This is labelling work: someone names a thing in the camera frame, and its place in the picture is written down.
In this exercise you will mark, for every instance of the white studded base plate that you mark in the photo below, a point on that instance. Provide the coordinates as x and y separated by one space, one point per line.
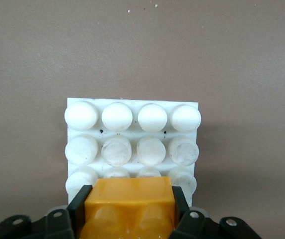
132 139

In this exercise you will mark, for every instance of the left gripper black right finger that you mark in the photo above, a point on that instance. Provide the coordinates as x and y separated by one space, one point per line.
194 226

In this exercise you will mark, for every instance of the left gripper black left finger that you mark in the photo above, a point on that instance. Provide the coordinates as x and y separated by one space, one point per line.
57 224

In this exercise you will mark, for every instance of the yellow two-stud block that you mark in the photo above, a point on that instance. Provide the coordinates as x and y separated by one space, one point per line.
130 199

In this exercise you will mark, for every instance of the brown table cover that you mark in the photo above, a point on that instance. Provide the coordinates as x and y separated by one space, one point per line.
142 49

